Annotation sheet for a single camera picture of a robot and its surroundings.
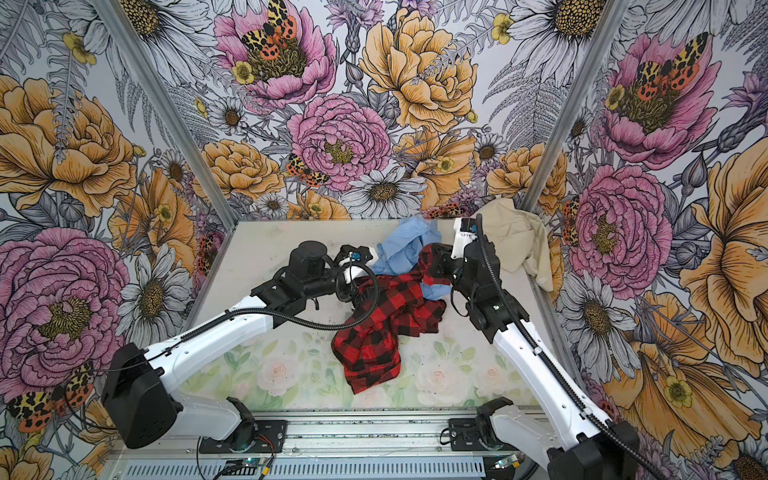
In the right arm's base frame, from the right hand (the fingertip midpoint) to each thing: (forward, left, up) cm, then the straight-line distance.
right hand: (430, 254), depth 74 cm
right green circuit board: (-39, -16, -30) cm, 52 cm away
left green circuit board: (-38, +43, -29) cm, 64 cm away
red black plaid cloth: (-13, +17, -27) cm, 34 cm away
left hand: (-2, +15, -5) cm, 16 cm away
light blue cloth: (+18, +7, -21) cm, 28 cm away
